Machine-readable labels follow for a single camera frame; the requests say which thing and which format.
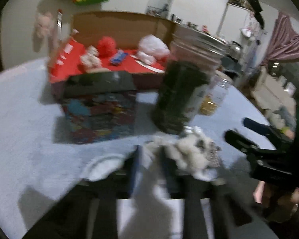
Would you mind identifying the blue plastic packet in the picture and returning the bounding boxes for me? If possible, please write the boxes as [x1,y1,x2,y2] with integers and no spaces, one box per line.
[109,49,128,66]

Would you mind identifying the person right hand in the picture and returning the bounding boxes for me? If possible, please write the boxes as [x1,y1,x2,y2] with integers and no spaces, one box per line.
[252,181,299,222]

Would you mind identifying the white round cloth pad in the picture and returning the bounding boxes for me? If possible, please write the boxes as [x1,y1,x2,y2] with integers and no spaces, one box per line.
[80,154,125,182]

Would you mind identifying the striped fluffy plush toy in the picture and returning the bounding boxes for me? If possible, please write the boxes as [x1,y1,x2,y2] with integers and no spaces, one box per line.
[164,126,221,182]

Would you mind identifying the small glass jar gold contents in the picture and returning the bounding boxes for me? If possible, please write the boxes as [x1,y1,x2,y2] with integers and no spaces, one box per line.
[199,71,233,116]

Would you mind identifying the steel kettle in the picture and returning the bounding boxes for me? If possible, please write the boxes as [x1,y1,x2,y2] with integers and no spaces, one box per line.
[228,40,243,61]

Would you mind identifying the pink curtain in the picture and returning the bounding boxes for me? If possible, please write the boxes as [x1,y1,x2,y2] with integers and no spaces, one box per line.
[261,12,299,65]

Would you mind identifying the large dark tea jar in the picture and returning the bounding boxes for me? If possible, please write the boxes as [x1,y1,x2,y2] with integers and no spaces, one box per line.
[152,25,227,134]

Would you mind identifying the dark colourful tin box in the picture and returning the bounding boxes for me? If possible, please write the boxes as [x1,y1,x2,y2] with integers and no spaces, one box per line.
[61,71,137,144]

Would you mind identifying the white wardrobe cabinet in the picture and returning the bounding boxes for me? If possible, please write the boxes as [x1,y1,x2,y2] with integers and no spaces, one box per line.
[216,3,263,54]

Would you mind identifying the white fluffy ball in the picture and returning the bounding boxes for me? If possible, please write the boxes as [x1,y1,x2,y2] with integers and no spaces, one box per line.
[136,35,170,65]

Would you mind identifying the beige fluffy toy in box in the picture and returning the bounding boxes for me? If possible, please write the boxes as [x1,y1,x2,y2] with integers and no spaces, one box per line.
[80,46,102,73]

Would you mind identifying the red cardboard box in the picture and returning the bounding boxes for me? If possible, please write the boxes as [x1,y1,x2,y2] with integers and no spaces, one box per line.
[48,11,177,100]

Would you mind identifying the red pompom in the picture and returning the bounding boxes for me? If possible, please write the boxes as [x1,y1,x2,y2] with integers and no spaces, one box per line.
[96,36,117,58]

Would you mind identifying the pink plush on wall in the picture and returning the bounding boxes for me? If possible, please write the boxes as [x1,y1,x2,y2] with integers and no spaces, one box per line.
[34,11,54,39]

